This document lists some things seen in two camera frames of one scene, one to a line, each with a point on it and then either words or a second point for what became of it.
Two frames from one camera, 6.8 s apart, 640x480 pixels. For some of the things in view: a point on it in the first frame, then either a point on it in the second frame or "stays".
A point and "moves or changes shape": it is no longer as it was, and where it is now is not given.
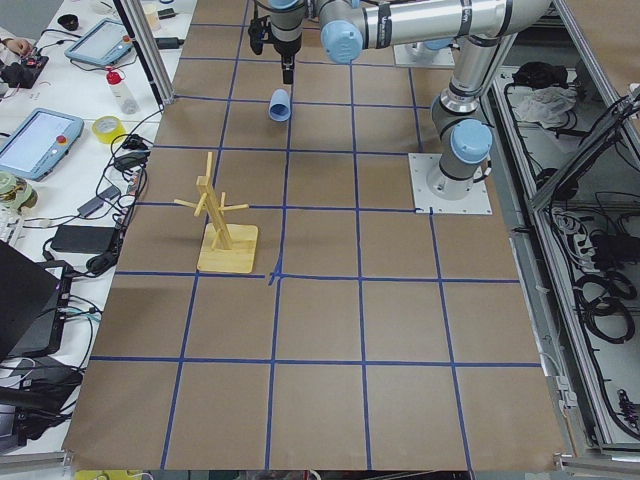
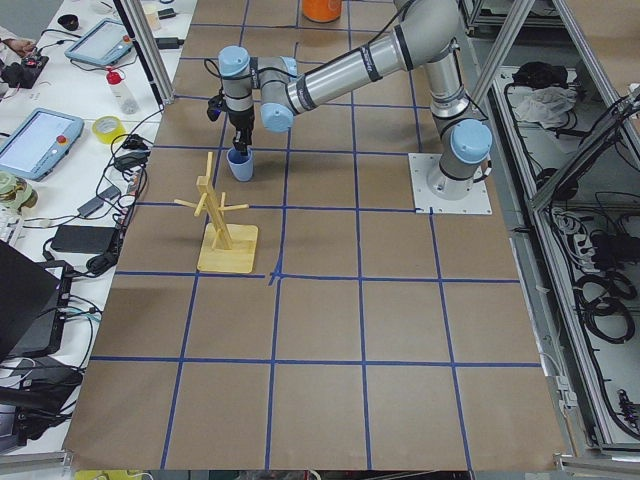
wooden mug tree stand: x=225 y=247 stays
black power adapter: x=83 y=239 stays
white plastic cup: x=279 y=107 moves or changes shape
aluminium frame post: x=143 y=31 stays
